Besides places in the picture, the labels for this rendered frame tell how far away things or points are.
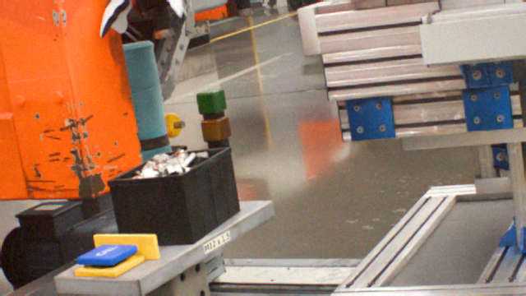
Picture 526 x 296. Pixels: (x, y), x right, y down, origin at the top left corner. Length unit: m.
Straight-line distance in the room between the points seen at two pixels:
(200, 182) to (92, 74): 0.28
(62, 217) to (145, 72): 0.35
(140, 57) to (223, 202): 0.56
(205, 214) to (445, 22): 0.51
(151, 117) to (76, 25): 0.51
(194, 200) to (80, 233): 0.49
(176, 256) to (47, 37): 0.45
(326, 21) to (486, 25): 0.35
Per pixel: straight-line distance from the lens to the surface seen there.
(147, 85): 2.31
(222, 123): 1.93
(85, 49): 1.88
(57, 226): 2.28
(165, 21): 2.21
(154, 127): 2.32
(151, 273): 1.63
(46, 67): 1.88
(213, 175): 1.81
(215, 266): 2.77
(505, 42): 1.81
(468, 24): 1.81
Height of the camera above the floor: 0.89
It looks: 10 degrees down
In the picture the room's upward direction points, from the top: 9 degrees counter-clockwise
